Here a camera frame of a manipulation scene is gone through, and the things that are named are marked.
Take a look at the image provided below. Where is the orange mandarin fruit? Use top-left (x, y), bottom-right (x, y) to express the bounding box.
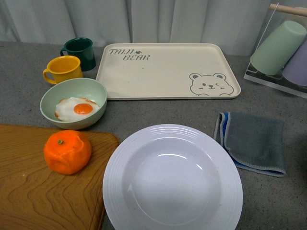
top-left (43, 130), bottom-right (92, 175)

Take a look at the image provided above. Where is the yellow mug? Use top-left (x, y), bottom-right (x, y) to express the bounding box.
top-left (42, 55), bottom-right (83, 85)

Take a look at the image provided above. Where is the wooden cutting board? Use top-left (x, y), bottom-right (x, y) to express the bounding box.
top-left (0, 124), bottom-right (119, 230)

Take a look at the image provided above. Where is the beige bear serving tray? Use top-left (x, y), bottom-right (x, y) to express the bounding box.
top-left (96, 43), bottom-right (241, 100)

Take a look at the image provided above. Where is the dark green mug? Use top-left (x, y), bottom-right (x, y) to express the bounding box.
top-left (60, 37), bottom-right (96, 71)

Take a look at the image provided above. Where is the white curtain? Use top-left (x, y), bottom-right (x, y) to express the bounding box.
top-left (0, 0), bottom-right (307, 57)

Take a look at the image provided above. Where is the grey blue folded cloth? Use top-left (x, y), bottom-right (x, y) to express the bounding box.
top-left (213, 112), bottom-right (286, 177)

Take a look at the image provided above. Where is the toy fried egg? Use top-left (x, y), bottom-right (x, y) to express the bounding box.
top-left (55, 97), bottom-right (100, 122)

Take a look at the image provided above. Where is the light green bowl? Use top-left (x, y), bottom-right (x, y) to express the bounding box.
top-left (40, 78), bottom-right (107, 130)

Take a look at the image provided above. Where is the white round plate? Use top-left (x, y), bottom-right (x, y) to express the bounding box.
top-left (103, 125), bottom-right (243, 230)

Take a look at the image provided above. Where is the lilac plastic cup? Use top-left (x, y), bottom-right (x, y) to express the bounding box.
top-left (282, 41), bottom-right (307, 87)

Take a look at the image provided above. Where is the light green plastic cup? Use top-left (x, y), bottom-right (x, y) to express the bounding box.
top-left (250, 21), bottom-right (307, 75)

